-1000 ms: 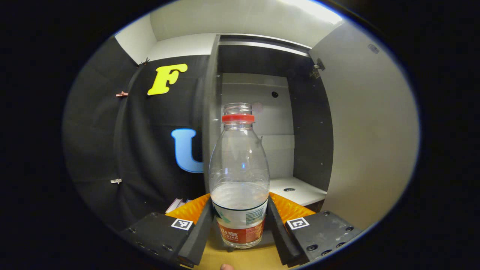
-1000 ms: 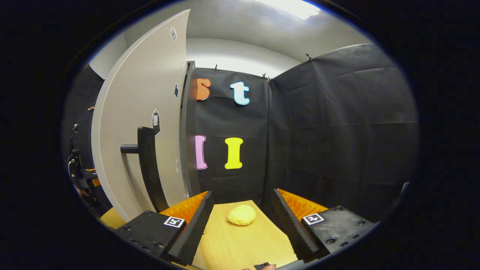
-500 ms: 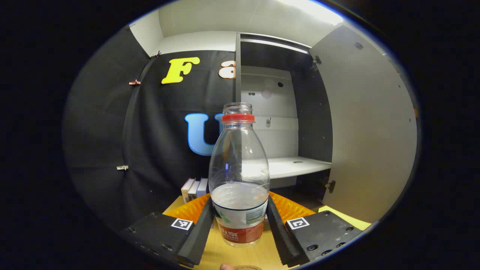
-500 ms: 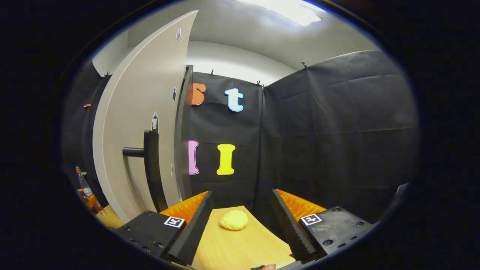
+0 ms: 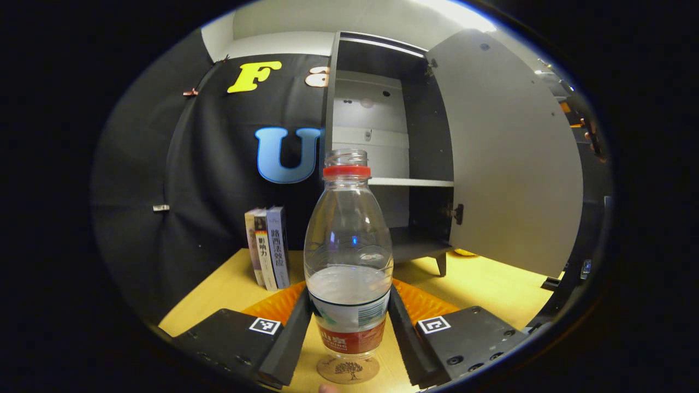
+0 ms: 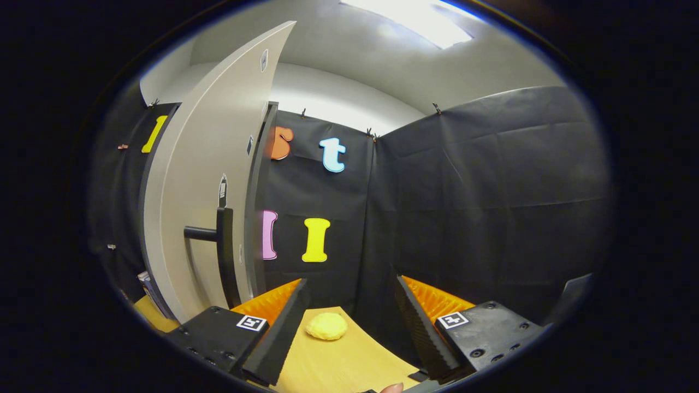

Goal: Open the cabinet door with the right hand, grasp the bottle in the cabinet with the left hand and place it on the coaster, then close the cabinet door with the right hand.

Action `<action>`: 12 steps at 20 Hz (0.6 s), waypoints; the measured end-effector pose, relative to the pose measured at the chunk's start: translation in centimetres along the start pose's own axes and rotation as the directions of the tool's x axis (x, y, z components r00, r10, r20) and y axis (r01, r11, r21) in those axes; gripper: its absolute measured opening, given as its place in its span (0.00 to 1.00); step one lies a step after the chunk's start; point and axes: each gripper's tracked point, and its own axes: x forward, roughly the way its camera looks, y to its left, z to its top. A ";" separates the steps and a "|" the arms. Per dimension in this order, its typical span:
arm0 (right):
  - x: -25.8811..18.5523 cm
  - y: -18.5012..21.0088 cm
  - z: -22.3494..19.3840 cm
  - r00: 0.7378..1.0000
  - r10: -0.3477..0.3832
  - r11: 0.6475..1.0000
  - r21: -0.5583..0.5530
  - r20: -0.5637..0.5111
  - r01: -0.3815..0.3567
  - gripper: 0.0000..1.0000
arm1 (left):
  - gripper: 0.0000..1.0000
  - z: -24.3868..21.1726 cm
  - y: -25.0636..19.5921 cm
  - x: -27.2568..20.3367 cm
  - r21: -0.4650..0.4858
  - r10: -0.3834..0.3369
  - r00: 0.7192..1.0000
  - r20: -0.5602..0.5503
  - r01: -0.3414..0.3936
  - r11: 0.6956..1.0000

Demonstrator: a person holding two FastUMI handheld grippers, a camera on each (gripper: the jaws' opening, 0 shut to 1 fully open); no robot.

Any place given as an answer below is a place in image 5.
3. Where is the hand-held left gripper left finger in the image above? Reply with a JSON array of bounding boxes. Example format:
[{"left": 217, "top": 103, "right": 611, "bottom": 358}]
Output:
[{"left": 172, "top": 281, "right": 313, "bottom": 389}]

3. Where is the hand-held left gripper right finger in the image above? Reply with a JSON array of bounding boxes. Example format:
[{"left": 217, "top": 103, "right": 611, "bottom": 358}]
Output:
[{"left": 387, "top": 278, "right": 530, "bottom": 389}]

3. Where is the round brown coaster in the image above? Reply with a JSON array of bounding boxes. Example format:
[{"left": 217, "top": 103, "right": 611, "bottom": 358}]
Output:
[{"left": 317, "top": 353, "right": 380, "bottom": 385}]

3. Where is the beige cabinet door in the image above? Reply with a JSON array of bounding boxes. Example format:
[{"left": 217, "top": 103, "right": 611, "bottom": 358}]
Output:
[{"left": 425, "top": 28, "right": 584, "bottom": 279}]

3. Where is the clear plastic bottle red label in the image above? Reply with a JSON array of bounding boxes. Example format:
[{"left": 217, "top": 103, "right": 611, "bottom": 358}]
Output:
[{"left": 304, "top": 149, "right": 394, "bottom": 361}]

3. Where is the white book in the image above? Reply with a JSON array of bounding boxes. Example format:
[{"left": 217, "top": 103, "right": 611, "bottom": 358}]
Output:
[{"left": 253, "top": 207, "right": 279, "bottom": 291}]

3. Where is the beige book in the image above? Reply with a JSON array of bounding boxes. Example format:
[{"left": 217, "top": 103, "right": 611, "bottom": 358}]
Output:
[{"left": 245, "top": 209, "right": 265, "bottom": 287}]

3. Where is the black backdrop cloth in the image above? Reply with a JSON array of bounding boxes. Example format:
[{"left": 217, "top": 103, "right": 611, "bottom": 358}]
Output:
[{"left": 92, "top": 27, "right": 615, "bottom": 328}]

